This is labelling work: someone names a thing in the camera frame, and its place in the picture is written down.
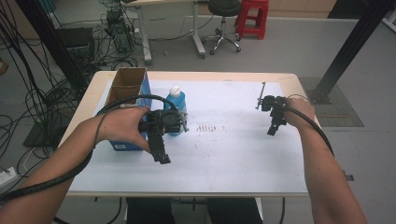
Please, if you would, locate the white power strip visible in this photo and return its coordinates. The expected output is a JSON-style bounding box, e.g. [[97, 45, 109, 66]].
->
[[0, 166, 19, 191]]

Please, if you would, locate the red plastic stool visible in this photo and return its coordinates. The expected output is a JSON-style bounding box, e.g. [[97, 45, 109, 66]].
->
[[234, 0, 271, 41]]

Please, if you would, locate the dark floor plate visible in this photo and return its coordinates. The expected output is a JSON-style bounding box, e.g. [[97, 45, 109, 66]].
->
[[22, 120, 78, 149]]

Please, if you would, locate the person's right leg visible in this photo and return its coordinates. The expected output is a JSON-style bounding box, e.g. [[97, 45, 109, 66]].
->
[[206, 197, 264, 224]]

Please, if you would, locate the person's right hand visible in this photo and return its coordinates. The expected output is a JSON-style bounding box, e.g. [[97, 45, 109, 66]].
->
[[283, 97, 317, 130]]

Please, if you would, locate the grey metal bracket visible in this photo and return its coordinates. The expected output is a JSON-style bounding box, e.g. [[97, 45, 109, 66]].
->
[[341, 169, 355, 182]]

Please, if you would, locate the black flat case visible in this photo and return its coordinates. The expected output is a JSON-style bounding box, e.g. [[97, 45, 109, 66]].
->
[[55, 27, 96, 63]]

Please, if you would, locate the beige cabinet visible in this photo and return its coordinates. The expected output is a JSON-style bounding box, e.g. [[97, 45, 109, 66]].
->
[[267, 0, 338, 19]]

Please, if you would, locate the white table mat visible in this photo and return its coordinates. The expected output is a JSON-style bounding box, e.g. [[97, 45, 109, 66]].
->
[[68, 79, 309, 194]]

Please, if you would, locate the white desk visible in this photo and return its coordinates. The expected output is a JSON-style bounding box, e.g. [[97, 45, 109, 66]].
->
[[120, 0, 209, 66]]

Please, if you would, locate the tangle of black floor cables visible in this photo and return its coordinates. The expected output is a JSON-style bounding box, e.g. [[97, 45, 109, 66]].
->
[[0, 0, 139, 188]]

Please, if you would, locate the person's left leg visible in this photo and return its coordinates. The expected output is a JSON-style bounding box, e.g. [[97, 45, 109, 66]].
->
[[125, 197, 173, 224]]

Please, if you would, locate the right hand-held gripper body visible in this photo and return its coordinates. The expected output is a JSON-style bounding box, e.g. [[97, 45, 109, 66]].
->
[[255, 81, 289, 119]]

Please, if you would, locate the grey floor mat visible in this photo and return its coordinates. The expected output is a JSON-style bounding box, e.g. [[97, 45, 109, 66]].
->
[[298, 77, 365, 128]]

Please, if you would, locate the person's left hand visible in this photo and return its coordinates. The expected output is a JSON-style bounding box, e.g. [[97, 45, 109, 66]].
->
[[99, 105, 151, 154]]

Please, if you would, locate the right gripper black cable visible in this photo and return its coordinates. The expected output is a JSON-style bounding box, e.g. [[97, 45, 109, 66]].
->
[[284, 105, 335, 157]]

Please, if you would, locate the black slanted metal stand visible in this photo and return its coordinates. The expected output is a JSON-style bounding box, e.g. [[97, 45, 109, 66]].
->
[[306, 0, 396, 105]]

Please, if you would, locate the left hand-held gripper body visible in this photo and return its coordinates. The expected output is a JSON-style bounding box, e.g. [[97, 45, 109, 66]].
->
[[138, 107, 191, 136]]

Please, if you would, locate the black hanging cable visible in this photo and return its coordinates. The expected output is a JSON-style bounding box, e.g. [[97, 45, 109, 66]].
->
[[105, 197, 123, 224], [278, 197, 287, 224]]

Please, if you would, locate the blue bottle with white cap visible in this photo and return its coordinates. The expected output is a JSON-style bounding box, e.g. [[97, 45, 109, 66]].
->
[[163, 85, 189, 137]]

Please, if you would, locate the blue cardboard box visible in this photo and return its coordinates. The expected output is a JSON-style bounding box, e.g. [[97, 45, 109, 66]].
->
[[105, 66, 153, 152]]

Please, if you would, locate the black computer tower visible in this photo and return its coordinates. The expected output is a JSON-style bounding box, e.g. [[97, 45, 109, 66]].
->
[[106, 8, 134, 54]]

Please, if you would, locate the black swivel stool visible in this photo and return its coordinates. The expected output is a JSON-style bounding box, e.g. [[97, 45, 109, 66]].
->
[[201, 0, 244, 56]]

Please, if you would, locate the black metal post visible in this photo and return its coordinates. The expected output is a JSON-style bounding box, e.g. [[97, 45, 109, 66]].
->
[[14, 0, 86, 91]]

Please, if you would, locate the person's leg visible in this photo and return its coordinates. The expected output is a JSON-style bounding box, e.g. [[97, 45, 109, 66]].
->
[[206, 197, 264, 224], [125, 197, 173, 224]]

